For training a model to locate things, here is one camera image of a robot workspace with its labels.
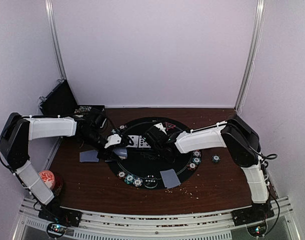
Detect grey card deck box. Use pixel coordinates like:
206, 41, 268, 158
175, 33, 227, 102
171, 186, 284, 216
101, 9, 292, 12
113, 147, 128, 160

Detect nine of spades card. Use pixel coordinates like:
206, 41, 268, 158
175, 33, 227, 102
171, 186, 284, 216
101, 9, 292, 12
138, 135, 151, 149

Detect red triangle marker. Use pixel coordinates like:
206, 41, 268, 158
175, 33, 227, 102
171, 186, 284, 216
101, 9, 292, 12
165, 122, 176, 131

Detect dealt card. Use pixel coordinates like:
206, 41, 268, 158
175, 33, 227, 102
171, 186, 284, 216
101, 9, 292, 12
160, 169, 181, 189

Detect white blue chip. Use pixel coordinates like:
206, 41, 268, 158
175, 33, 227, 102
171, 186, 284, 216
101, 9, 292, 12
193, 151, 201, 157
133, 177, 143, 187

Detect two of spades card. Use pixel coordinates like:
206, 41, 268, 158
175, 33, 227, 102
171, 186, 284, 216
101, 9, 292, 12
127, 135, 139, 148

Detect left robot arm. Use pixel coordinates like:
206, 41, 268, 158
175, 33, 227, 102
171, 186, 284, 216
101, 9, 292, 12
0, 110, 134, 222

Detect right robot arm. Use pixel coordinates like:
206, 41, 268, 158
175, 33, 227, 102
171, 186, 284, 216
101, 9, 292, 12
142, 115, 277, 221

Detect round black poker mat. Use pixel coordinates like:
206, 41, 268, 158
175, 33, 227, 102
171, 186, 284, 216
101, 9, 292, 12
108, 117, 202, 190

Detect leftover cards on table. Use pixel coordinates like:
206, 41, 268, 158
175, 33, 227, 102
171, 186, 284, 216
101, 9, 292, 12
79, 150, 99, 163

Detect green chip stack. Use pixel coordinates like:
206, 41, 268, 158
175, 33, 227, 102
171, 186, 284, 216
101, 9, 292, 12
211, 155, 221, 163

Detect black poker set case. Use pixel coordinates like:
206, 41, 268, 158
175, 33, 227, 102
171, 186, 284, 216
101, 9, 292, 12
39, 79, 105, 116

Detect red patterned tin can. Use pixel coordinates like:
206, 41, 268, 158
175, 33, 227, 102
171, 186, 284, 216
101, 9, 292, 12
38, 170, 64, 196

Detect aluminium front rail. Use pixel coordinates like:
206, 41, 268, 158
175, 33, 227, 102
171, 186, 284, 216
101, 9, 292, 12
10, 197, 303, 240

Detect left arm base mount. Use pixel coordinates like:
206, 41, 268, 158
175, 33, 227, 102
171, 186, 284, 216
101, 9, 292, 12
38, 208, 82, 240

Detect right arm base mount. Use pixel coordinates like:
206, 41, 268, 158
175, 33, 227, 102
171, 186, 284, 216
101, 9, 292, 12
231, 207, 275, 238

